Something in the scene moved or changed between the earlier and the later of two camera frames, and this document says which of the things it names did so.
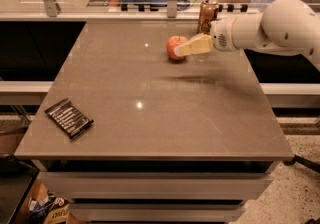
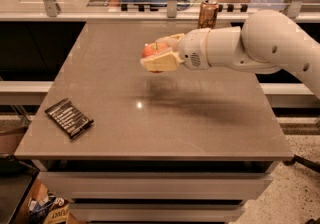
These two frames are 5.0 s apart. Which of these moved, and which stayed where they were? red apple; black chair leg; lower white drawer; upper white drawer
Moved: red apple
Stayed: black chair leg; lower white drawer; upper white drawer
